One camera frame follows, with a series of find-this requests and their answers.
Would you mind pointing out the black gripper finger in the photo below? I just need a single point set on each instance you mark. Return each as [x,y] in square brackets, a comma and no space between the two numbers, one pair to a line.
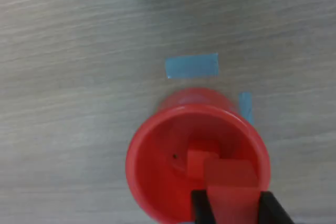
[202,208]
[273,213]

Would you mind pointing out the red cube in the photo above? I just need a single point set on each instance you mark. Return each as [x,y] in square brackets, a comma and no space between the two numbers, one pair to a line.
[195,163]
[231,182]

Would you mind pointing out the red plastic cup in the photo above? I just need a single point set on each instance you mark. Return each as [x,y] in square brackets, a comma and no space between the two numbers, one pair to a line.
[147,169]

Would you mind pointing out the narrow blue tape strip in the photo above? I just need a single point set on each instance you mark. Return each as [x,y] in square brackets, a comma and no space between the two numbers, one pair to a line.
[246,106]

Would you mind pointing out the wide blue tape rectangle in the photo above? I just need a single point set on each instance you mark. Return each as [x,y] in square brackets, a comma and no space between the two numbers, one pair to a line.
[191,65]

